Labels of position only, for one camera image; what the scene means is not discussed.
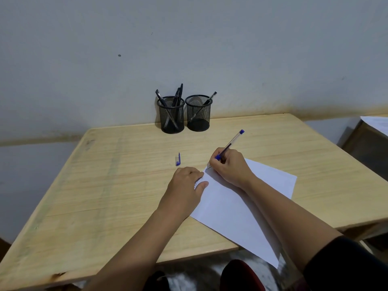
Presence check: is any person's left hand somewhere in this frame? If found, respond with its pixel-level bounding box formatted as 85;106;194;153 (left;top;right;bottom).
157;167;209;220

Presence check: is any person's right hand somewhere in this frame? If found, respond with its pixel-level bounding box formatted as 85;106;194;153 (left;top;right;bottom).
209;147;257;191

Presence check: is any clear blue gel pen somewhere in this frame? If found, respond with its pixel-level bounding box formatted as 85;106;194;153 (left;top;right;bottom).
205;129;245;171

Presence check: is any white paper sheet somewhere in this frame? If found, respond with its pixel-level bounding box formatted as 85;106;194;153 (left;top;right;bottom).
190;158;297;269
360;115;388;137

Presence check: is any black mesh pen cup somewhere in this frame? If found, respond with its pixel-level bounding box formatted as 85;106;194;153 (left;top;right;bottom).
184;94;213;133
156;95;186;135

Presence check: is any clear pen with white label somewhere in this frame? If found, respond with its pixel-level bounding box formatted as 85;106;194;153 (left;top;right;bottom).
190;91;218;122

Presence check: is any clear black gel pen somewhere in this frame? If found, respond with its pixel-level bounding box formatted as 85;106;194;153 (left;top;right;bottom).
165;87;181;128
155;89;180;131

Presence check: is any person's right forearm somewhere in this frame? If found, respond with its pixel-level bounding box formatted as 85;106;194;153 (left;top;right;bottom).
244;177;343;272

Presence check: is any person's left forearm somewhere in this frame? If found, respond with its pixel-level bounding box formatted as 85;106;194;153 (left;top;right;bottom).
83;209;186;291

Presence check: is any person's left red-trousered leg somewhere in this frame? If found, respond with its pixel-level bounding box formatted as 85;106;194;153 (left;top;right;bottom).
142;270;171;291

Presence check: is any person's red-trousered leg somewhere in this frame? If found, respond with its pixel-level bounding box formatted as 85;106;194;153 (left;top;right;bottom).
142;270;171;291
219;259;266;291

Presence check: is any person's right red-trousered leg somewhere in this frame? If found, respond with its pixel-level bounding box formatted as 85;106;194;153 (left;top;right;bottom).
219;259;266;291

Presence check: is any person's right black sleeve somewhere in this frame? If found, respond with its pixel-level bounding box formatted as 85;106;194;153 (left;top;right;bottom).
303;235;388;291

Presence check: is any brown wooden door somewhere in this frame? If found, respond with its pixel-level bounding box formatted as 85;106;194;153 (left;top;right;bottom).
0;238;11;261

